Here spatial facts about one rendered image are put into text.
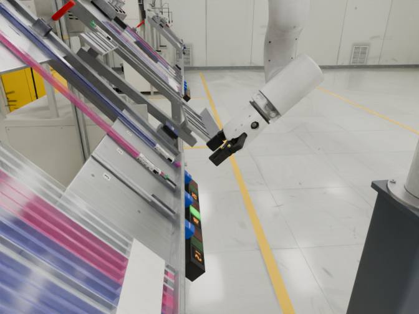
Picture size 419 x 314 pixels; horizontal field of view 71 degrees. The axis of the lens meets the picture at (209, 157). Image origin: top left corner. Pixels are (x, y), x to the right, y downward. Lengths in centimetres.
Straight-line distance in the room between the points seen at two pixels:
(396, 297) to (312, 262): 78
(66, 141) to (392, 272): 154
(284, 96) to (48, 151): 141
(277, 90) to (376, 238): 46
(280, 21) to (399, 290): 67
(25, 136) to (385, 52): 919
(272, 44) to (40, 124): 132
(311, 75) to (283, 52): 12
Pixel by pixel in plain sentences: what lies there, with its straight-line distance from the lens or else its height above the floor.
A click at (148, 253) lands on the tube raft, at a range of 45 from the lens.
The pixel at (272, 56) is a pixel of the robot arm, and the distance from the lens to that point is 81.
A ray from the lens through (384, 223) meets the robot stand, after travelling 86.
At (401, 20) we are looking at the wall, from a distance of 1001.
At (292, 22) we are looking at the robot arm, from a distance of 70.
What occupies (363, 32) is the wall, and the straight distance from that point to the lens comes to 946.
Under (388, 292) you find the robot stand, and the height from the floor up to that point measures 46.
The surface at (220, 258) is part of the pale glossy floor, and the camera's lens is 156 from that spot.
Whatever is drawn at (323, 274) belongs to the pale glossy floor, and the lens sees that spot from 158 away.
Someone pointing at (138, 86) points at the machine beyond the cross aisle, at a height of 15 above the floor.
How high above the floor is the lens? 106
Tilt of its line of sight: 24 degrees down
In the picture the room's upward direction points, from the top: straight up
